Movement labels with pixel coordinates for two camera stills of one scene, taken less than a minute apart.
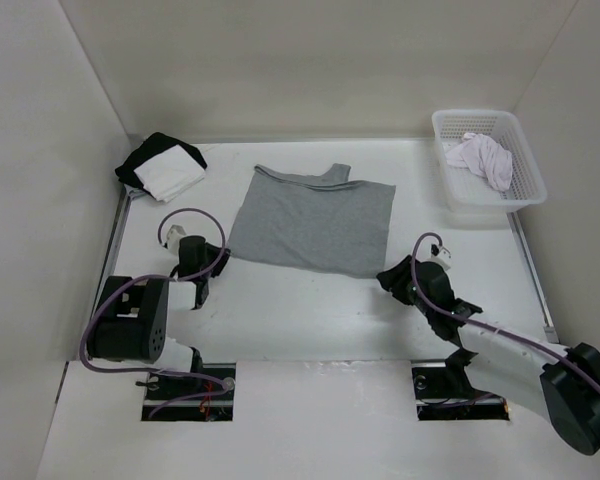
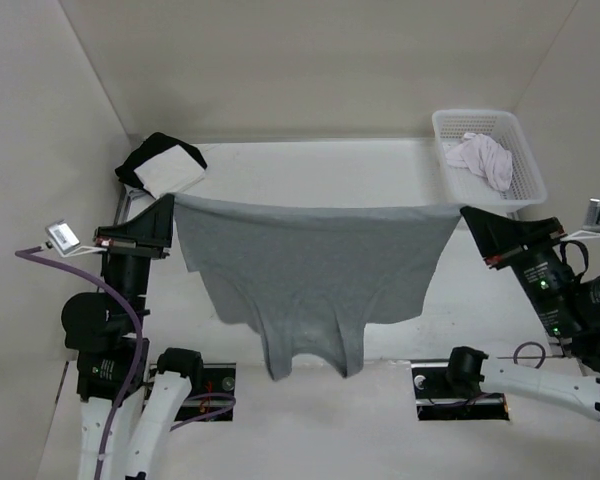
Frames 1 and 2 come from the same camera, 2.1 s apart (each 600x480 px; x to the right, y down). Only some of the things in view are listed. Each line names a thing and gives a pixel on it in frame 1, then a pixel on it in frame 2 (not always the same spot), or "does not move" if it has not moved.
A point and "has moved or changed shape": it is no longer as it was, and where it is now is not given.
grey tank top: (319, 224) has moved or changed shape
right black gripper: (390, 278) to (498, 237)
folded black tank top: (154, 146) does not move
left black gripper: (215, 272) to (148, 233)
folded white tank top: (170, 173) does not move
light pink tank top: (487, 157) does not move
